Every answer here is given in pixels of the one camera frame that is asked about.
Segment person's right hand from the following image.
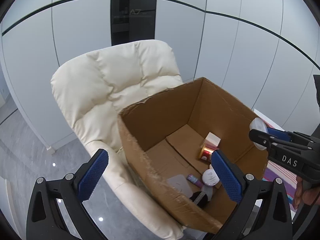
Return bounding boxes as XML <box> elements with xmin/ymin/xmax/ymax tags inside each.
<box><xmin>293</xmin><ymin>176</ymin><xmax>320</xmax><ymax>209</ymax></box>

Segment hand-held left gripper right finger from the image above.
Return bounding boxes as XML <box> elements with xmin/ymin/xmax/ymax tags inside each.
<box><xmin>211</xmin><ymin>150</ymin><xmax>293</xmax><ymax>240</ymax></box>

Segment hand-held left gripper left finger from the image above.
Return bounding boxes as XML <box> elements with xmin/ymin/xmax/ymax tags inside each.
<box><xmin>26</xmin><ymin>149</ymin><xmax>109</xmax><ymax>240</ymax></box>

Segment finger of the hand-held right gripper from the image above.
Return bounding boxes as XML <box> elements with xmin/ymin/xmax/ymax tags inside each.
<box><xmin>249</xmin><ymin>129</ymin><xmax>293</xmax><ymax>153</ymax></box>
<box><xmin>266</xmin><ymin>127</ymin><xmax>311</xmax><ymax>143</ymax></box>

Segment beige square carton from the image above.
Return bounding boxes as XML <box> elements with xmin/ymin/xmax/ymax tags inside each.
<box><xmin>203</xmin><ymin>132</ymin><xmax>221</xmax><ymax>150</ymax></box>

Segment blue tube with purple cap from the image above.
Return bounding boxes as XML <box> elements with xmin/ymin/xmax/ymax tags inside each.
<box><xmin>186</xmin><ymin>175</ymin><xmax>204</xmax><ymax>188</ymax></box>

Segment black glossy wall panel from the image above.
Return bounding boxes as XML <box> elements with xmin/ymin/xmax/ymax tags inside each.
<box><xmin>111</xmin><ymin>0</ymin><xmax>157</xmax><ymax>46</ymax></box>

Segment cream padded chair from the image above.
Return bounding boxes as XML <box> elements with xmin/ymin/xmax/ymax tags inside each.
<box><xmin>51</xmin><ymin>39</ymin><xmax>187</xmax><ymax>239</ymax></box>

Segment white round compact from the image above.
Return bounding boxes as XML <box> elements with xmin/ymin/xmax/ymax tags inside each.
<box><xmin>202</xmin><ymin>169</ymin><xmax>220</xmax><ymax>187</ymax></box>

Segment striped colourful cloth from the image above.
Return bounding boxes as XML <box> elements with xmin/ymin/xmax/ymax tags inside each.
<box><xmin>261</xmin><ymin>121</ymin><xmax>300</xmax><ymax>214</ymax></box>

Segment red tin can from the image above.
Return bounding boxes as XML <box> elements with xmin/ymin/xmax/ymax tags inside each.
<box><xmin>198</xmin><ymin>147</ymin><xmax>214</xmax><ymax>162</ymax></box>

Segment clear square plastic container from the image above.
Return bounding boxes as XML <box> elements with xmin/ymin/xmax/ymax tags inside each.
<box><xmin>166</xmin><ymin>175</ymin><xmax>193</xmax><ymax>197</ymax></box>

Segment black round puff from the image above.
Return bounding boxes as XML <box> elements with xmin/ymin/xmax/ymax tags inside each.
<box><xmin>189</xmin><ymin>191</ymin><xmax>210</xmax><ymax>208</ymax></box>

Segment brown cardboard box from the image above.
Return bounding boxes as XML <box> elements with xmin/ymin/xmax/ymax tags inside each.
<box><xmin>117</xmin><ymin>77</ymin><xmax>269</xmax><ymax>234</ymax></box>

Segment small clear blue case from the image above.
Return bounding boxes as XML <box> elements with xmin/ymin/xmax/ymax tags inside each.
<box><xmin>201</xmin><ymin>185</ymin><xmax>213</xmax><ymax>202</ymax></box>

